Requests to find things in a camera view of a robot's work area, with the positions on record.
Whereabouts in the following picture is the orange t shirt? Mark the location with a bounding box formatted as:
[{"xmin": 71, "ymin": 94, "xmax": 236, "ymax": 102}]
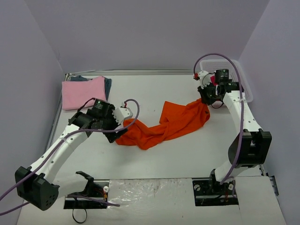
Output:
[{"xmin": 116, "ymin": 99, "xmax": 210, "ymax": 150}]

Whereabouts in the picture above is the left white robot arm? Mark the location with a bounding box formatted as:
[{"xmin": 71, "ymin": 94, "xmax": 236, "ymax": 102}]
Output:
[{"xmin": 15, "ymin": 99, "xmax": 133, "ymax": 211}]

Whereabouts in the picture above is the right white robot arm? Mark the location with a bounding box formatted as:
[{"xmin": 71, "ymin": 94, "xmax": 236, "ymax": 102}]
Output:
[{"xmin": 194, "ymin": 69, "xmax": 272, "ymax": 194}]

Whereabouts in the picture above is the red t shirt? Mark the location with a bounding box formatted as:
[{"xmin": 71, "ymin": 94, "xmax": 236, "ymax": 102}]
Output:
[{"xmin": 210, "ymin": 75, "xmax": 217, "ymax": 86}]

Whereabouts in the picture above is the white plastic basket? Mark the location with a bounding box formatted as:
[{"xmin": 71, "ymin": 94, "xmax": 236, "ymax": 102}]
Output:
[{"xmin": 200, "ymin": 59, "xmax": 253, "ymax": 103}]

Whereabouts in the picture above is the pink folded t shirt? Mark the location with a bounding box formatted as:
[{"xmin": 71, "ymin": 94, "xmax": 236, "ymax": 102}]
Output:
[{"xmin": 62, "ymin": 76, "xmax": 107, "ymax": 111}]

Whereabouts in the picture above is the dark blue folded t shirt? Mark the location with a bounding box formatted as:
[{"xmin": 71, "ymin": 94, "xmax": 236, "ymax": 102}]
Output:
[{"xmin": 69, "ymin": 75, "xmax": 112, "ymax": 101}]

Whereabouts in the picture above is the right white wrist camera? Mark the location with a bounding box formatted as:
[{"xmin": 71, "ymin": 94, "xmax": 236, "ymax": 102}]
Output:
[{"xmin": 193, "ymin": 70, "xmax": 214, "ymax": 89}]

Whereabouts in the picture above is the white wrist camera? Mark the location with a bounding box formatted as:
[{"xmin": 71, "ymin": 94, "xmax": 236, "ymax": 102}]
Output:
[
  {"xmin": 193, "ymin": 70, "xmax": 214, "ymax": 89},
  {"xmin": 112, "ymin": 107, "xmax": 133, "ymax": 125}
]

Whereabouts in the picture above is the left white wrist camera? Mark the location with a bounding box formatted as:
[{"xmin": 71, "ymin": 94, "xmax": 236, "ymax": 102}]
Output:
[{"xmin": 112, "ymin": 107, "xmax": 133, "ymax": 125}]

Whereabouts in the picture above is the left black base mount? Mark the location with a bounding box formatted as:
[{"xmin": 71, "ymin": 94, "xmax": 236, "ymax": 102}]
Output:
[{"xmin": 63, "ymin": 180, "xmax": 109, "ymax": 210}]

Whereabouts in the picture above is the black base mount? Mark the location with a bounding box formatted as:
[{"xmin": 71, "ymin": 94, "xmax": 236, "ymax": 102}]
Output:
[
  {"xmin": 63, "ymin": 180, "xmax": 109, "ymax": 210},
  {"xmin": 192, "ymin": 178, "xmax": 239, "ymax": 207}
]

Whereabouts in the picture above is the thin black cable loop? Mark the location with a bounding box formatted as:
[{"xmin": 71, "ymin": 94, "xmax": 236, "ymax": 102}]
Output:
[{"xmin": 71, "ymin": 196, "xmax": 87, "ymax": 224}]

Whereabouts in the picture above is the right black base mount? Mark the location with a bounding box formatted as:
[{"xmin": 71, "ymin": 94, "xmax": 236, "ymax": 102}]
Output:
[{"xmin": 192, "ymin": 178, "xmax": 239, "ymax": 207}]

